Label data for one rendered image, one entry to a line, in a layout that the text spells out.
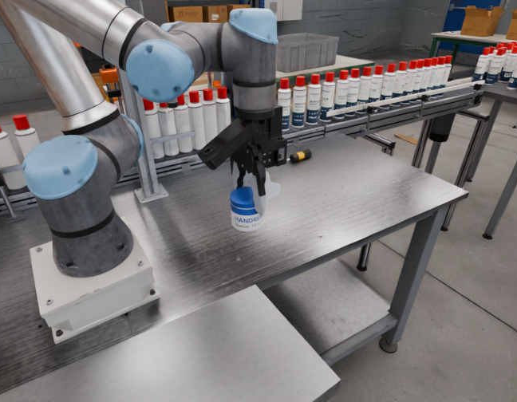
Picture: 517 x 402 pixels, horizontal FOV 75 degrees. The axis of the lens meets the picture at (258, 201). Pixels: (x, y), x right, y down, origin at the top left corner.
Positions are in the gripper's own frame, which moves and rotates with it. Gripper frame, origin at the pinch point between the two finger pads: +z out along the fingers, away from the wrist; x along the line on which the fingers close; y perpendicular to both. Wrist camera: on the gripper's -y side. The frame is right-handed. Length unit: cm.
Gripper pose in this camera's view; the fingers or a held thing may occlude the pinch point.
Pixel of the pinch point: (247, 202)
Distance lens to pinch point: 70.7
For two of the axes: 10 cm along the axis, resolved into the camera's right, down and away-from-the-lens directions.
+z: 0.0, 8.4, 5.4
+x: -5.6, -4.4, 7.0
